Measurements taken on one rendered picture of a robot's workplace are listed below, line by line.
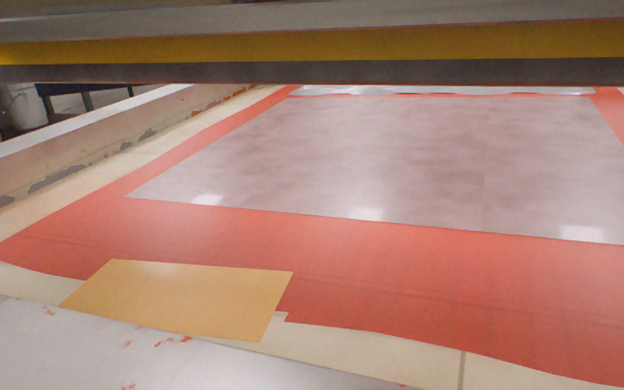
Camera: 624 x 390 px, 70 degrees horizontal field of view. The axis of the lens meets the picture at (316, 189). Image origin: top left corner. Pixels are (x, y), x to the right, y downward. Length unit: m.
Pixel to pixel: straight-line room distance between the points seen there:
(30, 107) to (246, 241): 4.06
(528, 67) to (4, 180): 0.35
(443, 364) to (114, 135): 0.37
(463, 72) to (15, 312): 0.18
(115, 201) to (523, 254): 0.27
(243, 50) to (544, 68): 0.12
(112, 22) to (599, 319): 0.23
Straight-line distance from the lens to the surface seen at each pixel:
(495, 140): 0.39
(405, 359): 0.18
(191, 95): 0.55
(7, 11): 0.28
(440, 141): 0.39
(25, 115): 4.29
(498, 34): 0.18
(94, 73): 0.26
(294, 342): 0.19
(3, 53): 0.31
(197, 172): 0.37
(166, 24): 0.20
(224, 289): 0.22
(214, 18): 0.18
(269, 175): 0.34
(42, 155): 0.42
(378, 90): 0.57
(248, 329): 0.19
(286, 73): 0.20
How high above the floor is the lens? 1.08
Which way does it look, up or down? 24 degrees down
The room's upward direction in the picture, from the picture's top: 5 degrees counter-clockwise
